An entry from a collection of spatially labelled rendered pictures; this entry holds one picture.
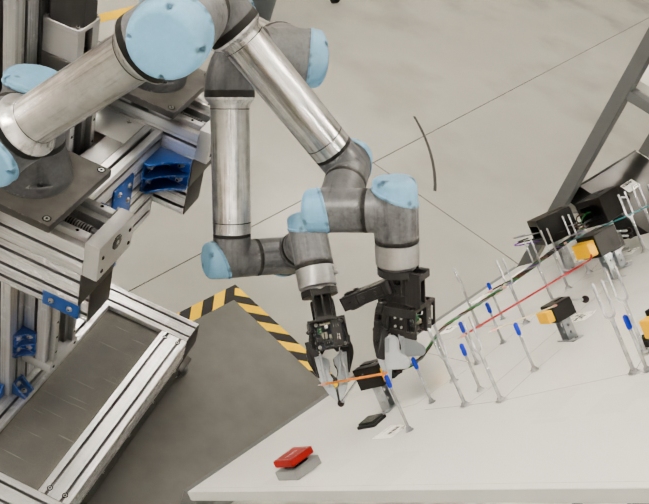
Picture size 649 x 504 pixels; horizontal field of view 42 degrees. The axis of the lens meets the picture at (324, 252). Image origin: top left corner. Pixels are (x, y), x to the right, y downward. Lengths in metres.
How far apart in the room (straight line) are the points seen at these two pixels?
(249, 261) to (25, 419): 1.08
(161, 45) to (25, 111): 0.30
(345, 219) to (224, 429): 1.55
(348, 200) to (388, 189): 0.07
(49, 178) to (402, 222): 0.70
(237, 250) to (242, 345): 1.45
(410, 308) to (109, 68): 0.61
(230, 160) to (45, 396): 1.19
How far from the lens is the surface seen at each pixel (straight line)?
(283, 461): 1.42
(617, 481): 0.99
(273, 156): 4.00
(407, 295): 1.42
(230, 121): 1.62
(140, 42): 1.27
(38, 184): 1.71
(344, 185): 1.42
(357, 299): 1.47
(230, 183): 1.63
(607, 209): 2.05
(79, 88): 1.39
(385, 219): 1.37
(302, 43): 1.66
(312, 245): 1.60
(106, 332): 2.76
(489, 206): 4.20
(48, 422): 2.53
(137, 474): 2.70
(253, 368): 3.01
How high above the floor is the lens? 2.26
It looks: 40 degrees down
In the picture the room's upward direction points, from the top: 19 degrees clockwise
